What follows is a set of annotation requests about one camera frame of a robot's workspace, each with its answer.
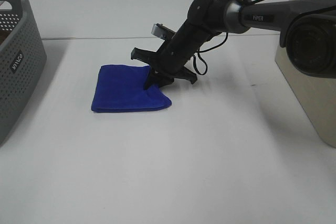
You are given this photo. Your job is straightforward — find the beige plastic basket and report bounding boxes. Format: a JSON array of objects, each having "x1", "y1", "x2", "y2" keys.
[{"x1": 274, "y1": 0, "x2": 336, "y2": 148}]

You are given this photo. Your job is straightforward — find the blue towel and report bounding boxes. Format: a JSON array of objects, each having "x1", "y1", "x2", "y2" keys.
[{"x1": 91, "y1": 65, "x2": 172, "y2": 113}]

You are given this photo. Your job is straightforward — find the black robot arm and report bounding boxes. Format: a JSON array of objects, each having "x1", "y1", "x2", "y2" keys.
[{"x1": 131, "y1": 0, "x2": 335, "y2": 89}]

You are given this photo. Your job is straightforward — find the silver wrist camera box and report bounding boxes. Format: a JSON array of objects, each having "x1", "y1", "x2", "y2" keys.
[{"x1": 151, "y1": 23, "x2": 175, "y2": 40}]

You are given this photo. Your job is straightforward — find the grey perforated plastic basket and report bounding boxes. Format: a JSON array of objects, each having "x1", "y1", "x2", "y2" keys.
[{"x1": 1, "y1": 0, "x2": 47, "y2": 143}]

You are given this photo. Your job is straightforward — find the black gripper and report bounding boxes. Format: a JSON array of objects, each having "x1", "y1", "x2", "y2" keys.
[{"x1": 131, "y1": 21, "x2": 211, "y2": 89}]

